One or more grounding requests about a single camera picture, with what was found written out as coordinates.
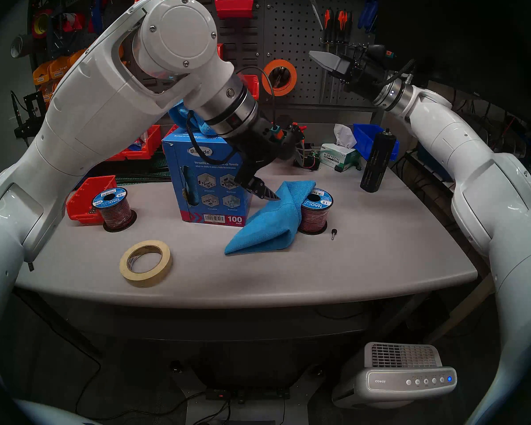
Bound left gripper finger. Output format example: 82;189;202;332
247;176;281;202

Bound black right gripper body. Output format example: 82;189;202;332
346;56;393;98

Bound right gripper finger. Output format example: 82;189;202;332
308;50;352;78

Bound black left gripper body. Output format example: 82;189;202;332
232;118;293;189

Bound blue microfiber towel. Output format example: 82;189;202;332
168;100;217;137
224;181;317;255

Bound blue shop towel box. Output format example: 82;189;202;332
162;127;253;228

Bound orange black screwdriver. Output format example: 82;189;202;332
334;10;352;57
321;9;335;53

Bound orange tape roll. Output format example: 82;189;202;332
262;59;298;97

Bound black circuit board device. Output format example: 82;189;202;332
293;145;323;170

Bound dark grey pegboard panel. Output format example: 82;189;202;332
31;0;394;115

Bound blue plastic bin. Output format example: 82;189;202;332
353;124;400;162

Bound Kimtech tissue box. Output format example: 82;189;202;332
319;124;361;172

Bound black cylindrical bottle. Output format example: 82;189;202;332
360;128;398;193

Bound black monitor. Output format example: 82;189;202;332
376;0;531;132

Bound dark red plastic bin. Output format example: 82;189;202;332
215;0;254;19

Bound green cutting mat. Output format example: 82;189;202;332
115;156;169;183

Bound beige masking tape roll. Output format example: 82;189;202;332
119;240;173;288

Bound black power strip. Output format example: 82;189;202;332
205;386;291;402

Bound blue hand tool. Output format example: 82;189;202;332
92;0;106;36

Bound black metal stand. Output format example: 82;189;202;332
11;90;47;139

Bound white air purifier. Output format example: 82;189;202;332
332;342;458;409

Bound red yellow tape roll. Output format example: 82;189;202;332
31;9;53;40

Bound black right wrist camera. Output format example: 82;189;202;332
365;43;397;65

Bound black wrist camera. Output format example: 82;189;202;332
270;116;306;160
365;43;397;65

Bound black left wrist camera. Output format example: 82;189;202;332
270;116;306;160

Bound red wire spool labelled 18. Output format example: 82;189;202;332
299;189;335;235

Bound blue handled pliers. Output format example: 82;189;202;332
358;0;379;34

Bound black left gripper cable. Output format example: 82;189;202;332
185;110;239;166

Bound red wire spool labelled 20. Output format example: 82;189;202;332
92;186;138;232

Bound grey duct tape roll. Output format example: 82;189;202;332
10;34;35;58

